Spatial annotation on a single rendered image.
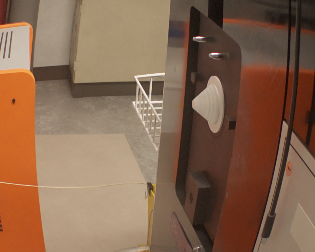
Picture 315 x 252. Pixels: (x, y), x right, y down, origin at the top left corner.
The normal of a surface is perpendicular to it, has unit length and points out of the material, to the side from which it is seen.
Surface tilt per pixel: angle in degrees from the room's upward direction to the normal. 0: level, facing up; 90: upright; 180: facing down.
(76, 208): 0
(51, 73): 90
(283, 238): 90
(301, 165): 90
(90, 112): 0
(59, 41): 90
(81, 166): 0
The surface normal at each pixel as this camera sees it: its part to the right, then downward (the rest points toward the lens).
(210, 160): -0.97, 0.02
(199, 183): 0.07, -0.92
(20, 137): 0.22, 0.40
